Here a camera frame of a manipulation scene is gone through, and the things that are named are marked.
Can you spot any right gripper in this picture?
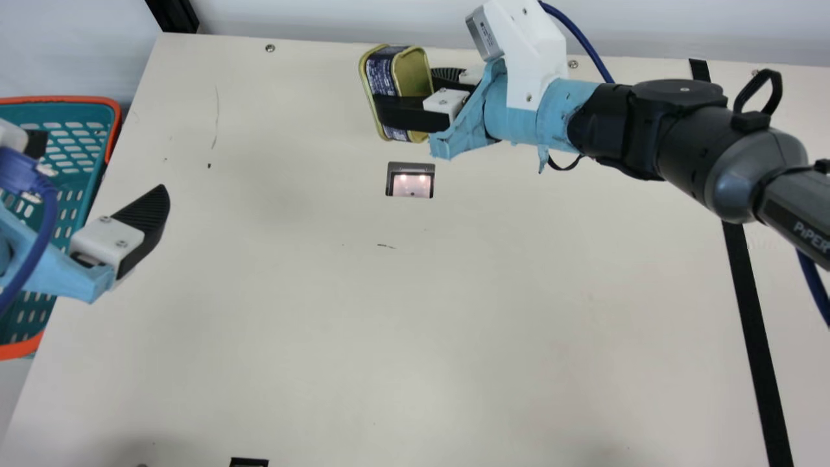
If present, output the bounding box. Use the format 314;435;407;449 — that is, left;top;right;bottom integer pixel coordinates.
373;58;600;173

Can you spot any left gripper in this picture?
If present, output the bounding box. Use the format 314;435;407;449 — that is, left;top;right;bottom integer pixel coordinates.
0;184;171;305

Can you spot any gold rectangular tin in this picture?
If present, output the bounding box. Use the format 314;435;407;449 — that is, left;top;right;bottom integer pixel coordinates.
359;44;435;143

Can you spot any teal shopping basket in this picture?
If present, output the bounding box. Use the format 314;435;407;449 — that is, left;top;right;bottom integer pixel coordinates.
0;96;123;361

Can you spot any black strip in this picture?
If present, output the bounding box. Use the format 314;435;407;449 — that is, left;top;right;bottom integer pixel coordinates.
689;58;795;467

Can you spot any small square scanner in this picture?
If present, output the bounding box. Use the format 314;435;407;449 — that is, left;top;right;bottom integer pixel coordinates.
386;162;436;199

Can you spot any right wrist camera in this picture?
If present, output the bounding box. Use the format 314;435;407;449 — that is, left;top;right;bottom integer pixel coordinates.
465;0;568;111

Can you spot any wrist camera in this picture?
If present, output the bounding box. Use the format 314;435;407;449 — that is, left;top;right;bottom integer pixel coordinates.
0;119;49;163
465;0;568;111

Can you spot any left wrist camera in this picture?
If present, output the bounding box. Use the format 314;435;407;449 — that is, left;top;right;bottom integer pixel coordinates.
0;119;49;163

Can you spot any black post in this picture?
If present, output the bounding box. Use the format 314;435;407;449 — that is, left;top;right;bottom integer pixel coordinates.
144;0;200;34

